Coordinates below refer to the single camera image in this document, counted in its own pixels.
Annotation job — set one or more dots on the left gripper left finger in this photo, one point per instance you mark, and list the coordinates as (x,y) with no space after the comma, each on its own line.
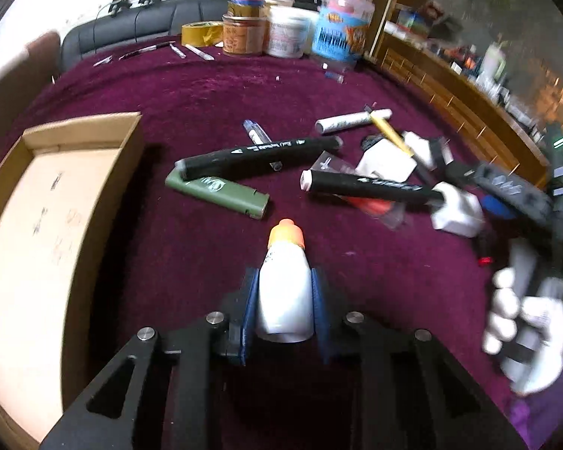
(125,405)

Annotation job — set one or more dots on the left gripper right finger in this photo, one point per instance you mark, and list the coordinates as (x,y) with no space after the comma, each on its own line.
(396,390)

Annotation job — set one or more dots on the white bottle orange cap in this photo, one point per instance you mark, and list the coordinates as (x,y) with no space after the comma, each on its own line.
(285,300)

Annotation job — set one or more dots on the clear packet red candle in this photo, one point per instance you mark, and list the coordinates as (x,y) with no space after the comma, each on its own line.
(389,213)

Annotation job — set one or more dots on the white charger plug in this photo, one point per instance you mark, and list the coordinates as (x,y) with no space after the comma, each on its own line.
(386,161)

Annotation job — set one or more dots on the yellow black mechanical pencil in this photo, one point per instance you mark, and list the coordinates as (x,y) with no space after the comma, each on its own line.
(387,130)

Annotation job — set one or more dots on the green lighter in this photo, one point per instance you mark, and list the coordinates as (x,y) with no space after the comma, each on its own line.
(224,193)

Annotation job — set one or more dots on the black marker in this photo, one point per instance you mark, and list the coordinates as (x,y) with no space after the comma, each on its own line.
(363,187)
(252,158)

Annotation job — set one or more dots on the clear blue pen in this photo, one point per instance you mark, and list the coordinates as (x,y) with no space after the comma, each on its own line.
(256,133)

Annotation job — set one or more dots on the black pen red band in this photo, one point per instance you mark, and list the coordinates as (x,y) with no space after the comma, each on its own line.
(483,246)

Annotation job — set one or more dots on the black tape roll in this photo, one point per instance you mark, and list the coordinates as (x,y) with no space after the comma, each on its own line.
(440,153)

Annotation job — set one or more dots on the small white dropper bottle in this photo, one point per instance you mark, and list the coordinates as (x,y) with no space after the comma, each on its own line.
(421,149)

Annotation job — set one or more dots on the purple sleeved right forearm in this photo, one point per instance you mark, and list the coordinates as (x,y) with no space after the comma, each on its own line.
(538,417)

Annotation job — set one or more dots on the white gloved right hand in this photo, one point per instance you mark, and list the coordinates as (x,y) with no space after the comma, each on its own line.
(524,327)

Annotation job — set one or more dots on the wooden brick pattern cabinet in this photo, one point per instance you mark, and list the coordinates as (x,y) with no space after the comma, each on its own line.
(532,31)

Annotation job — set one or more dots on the black lipstick tube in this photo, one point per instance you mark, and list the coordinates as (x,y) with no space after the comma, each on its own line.
(370,140)

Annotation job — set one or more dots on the cardboard tray box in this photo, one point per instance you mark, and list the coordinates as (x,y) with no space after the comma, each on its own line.
(61,185)

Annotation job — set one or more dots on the white marker pen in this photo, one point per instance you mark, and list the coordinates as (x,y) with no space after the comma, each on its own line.
(332,125)

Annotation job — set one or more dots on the small blue clear cap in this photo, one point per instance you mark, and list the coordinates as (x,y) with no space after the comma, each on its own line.
(337,77)

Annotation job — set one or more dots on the maroon tablecloth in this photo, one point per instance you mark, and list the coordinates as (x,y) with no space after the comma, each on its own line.
(171,258)

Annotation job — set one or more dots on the blue label plastic jar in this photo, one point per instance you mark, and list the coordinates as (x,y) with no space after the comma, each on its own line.
(341,30)

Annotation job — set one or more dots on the white plastic tub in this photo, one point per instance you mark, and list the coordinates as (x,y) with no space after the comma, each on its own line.
(290,31)

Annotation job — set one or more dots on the white stick far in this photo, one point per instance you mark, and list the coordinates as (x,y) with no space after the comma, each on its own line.
(203,55)

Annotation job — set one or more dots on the brown armchair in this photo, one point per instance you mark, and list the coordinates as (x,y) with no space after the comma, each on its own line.
(26,75)

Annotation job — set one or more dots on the black pen far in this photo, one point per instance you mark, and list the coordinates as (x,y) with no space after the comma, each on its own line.
(144,50)

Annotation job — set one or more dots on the brown tin can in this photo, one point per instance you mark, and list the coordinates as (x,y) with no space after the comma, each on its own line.
(244,26)

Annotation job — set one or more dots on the yellow tape roll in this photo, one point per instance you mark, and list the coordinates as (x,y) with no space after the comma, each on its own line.
(202,33)

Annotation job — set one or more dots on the black leather sofa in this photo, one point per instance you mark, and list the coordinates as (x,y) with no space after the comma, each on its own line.
(136,25)

